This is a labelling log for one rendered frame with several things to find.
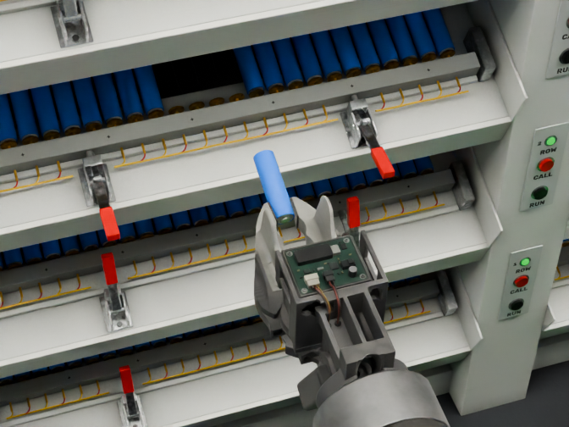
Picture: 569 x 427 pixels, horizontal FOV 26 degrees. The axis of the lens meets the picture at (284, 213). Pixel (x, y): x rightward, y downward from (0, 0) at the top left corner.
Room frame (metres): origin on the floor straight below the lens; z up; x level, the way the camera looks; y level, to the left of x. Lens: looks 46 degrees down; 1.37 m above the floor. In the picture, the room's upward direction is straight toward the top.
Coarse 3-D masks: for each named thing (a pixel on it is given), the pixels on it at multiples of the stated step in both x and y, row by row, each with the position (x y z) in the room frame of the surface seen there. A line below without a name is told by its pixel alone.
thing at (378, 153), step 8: (368, 120) 0.90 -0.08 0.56; (360, 128) 0.90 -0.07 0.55; (368, 128) 0.90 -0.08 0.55; (368, 136) 0.89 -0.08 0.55; (368, 144) 0.88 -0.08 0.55; (376, 144) 0.88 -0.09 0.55; (376, 152) 0.86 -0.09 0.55; (384, 152) 0.86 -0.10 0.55; (376, 160) 0.86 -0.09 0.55; (384, 160) 0.85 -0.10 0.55; (384, 168) 0.84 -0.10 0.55; (392, 168) 0.84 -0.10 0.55; (384, 176) 0.84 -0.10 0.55; (392, 176) 0.84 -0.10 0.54
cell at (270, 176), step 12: (264, 156) 0.75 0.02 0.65; (264, 168) 0.74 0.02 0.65; (276, 168) 0.75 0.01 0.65; (264, 180) 0.73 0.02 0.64; (276, 180) 0.73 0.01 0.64; (264, 192) 0.73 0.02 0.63; (276, 192) 0.72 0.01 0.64; (276, 204) 0.71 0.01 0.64; (288, 204) 0.71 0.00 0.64; (276, 216) 0.70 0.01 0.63; (288, 216) 0.71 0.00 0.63
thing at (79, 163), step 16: (464, 80) 0.97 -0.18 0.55; (384, 96) 0.95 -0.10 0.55; (400, 96) 0.95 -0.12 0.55; (320, 112) 0.93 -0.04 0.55; (336, 112) 0.93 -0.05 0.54; (240, 128) 0.90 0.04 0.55; (256, 128) 0.91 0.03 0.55; (160, 144) 0.88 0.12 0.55; (176, 144) 0.88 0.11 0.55; (80, 160) 0.85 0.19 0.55; (0, 176) 0.83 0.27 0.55; (32, 176) 0.84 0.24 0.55
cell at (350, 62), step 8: (336, 32) 1.00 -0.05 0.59; (344, 32) 1.00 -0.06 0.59; (336, 40) 0.99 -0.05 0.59; (344, 40) 0.99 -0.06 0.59; (336, 48) 0.99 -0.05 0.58; (344, 48) 0.98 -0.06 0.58; (352, 48) 0.99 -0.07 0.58; (344, 56) 0.98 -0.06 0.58; (352, 56) 0.98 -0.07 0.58; (344, 64) 0.97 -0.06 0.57; (352, 64) 0.97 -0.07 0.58; (344, 72) 0.97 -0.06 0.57
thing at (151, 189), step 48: (480, 0) 1.04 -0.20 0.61; (480, 48) 0.99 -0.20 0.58; (192, 96) 0.94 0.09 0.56; (432, 96) 0.96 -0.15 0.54; (480, 96) 0.96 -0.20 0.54; (192, 144) 0.89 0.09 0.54; (240, 144) 0.89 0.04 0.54; (288, 144) 0.89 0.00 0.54; (336, 144) 0.90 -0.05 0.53; (384, 144) 0.90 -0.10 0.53; (432, 144) 0.92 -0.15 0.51; (0, 192) 0.82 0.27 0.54; (48, 192) 0.83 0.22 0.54; (144, 192) 0.83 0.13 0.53; (192, 192) 0.84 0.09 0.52; (240, 192) 0.87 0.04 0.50; (0, 240) 0.79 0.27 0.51; (48, 240) 0.81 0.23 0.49
